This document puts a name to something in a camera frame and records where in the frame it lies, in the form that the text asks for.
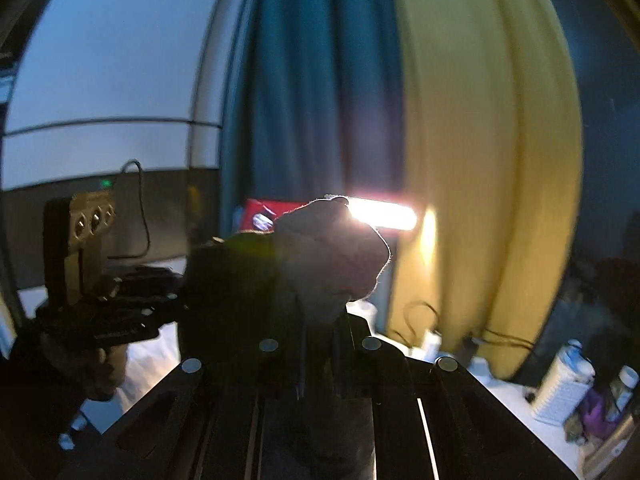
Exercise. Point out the brown t-shirt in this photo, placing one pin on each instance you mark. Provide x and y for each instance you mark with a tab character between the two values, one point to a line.
290	285

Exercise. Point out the red laptop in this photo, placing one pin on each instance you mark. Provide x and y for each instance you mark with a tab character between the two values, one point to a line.
260	215

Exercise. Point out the white desk lamp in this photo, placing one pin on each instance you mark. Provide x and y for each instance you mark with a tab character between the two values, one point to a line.
382	215

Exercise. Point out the yellow curtain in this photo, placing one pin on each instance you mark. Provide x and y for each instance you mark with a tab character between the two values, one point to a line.
493	162

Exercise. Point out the white perforated plastic basket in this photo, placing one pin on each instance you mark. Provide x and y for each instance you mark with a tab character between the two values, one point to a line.
567	381

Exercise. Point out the purple cloth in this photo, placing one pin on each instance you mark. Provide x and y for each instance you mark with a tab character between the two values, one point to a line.
593	414

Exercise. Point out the white-lidded jar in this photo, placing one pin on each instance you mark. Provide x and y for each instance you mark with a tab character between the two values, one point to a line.
620	392

